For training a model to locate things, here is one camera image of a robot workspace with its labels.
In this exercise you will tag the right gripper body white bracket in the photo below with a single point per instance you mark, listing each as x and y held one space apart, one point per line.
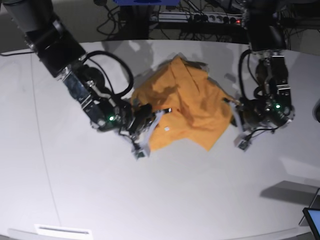
144 122

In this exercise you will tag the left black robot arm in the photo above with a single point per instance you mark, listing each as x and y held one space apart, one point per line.
267 41

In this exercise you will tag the grey tablet stand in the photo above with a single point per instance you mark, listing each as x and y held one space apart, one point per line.
315 203

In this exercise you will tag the white flat label strip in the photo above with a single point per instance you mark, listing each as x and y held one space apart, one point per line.
42 229

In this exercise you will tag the orange T-shirt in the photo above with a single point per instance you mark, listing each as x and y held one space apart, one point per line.
198 110

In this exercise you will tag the white power strip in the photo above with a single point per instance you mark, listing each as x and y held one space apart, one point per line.
204 17

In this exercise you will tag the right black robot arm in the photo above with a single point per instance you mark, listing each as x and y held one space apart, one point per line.
65 59

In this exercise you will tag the dark round object right edge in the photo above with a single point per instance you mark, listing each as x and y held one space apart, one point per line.
316 111

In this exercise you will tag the black table frame post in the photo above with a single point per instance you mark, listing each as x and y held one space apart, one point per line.
136 22

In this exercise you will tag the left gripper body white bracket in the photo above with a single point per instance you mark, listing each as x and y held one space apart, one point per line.
258 116

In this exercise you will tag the tablet with blue screen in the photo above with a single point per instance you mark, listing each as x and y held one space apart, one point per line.
312 216

